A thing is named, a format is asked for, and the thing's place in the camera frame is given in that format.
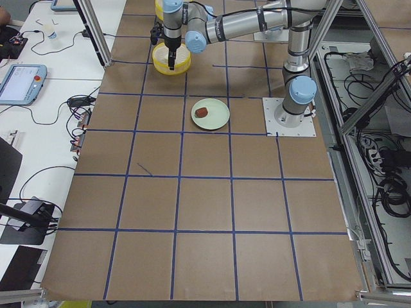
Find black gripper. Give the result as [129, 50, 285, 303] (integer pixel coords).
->
[150, 22, 182, 71]

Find brown bun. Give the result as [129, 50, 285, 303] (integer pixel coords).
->
[195, 107, 208, 118]

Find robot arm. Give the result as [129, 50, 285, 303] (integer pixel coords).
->
[150, 1, 326, 128]

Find light green plate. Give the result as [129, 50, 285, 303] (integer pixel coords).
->
[191, 98, 230, 130]

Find paper cup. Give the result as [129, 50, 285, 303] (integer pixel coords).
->
[43, 23, 58, 40]

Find blue teach pendant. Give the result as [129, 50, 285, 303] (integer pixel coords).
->
[51, 0, 76, 12]
[1, 64, 48, 106]

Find aluminium frame post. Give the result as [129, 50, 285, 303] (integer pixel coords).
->
[73, 0, 112, 67]

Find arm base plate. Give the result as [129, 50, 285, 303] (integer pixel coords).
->
[263, 98, 317, 137]

